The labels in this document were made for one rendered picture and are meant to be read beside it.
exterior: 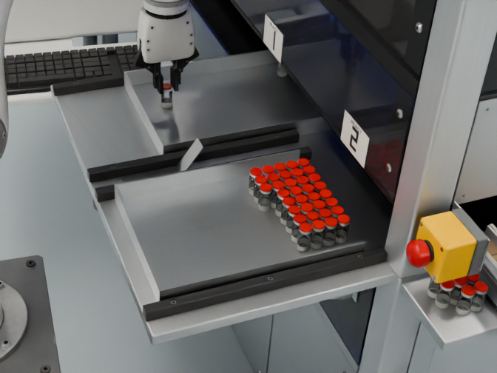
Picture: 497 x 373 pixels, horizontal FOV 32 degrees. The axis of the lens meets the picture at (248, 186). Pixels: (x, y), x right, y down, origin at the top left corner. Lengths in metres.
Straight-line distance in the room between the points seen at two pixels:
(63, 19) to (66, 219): 0.90
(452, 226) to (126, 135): 0.66
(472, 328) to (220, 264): 0.40
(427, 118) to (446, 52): 0.11
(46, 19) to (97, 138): 0.51
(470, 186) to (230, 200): 0.41
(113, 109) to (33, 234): 1.12
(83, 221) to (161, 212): 1.34
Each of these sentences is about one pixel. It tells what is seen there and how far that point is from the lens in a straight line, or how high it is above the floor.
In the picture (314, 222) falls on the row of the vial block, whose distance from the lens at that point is 1.40.
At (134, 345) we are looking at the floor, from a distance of 2.43.
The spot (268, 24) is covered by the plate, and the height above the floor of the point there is 1.04.
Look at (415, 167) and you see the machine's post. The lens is 1.28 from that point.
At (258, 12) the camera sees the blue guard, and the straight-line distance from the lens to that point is 1.75.
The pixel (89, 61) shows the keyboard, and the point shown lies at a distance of 1.98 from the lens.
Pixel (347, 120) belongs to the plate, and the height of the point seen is 1.04.
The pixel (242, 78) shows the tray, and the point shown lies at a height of 0.88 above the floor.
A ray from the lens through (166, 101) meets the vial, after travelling 1.71.
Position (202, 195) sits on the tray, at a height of 0.88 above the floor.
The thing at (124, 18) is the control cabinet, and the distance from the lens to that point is 2.11.
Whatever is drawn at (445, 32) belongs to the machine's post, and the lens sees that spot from 1.17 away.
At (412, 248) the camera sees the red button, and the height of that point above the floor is 1.01.
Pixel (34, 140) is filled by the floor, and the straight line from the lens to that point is 3.16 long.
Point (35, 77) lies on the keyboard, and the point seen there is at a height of 0.83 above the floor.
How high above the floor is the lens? 1.84
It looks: 39 degrees down
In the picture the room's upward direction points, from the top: 4 degrees clockwise
